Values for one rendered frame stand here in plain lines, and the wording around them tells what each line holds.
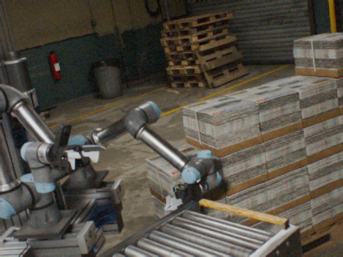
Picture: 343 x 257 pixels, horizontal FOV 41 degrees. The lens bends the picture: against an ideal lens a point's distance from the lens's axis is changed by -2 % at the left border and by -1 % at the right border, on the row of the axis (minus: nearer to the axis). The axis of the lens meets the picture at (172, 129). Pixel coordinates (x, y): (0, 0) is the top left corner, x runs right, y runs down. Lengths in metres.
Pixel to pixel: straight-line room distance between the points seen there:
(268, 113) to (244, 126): 0.17
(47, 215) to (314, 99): 1.62
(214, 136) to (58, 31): 7.37
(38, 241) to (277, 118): 1.42
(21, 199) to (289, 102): 1.52
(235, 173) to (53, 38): 7.32
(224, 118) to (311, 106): 0.60
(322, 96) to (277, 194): 0.63
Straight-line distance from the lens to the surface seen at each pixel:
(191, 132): 2.66
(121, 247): 1.82
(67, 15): 9.69
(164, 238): 1.82
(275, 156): 2.68
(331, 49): 2.90
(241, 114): 2.47
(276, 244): 1.67
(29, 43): 9.22
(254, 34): 10.46
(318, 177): 2.94
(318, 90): 2.81
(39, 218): 2.10
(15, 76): 2.23
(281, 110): 2.64
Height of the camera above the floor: 1.65
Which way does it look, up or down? 15 degrees down
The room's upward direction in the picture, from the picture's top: 10 degrees counter-clockwise
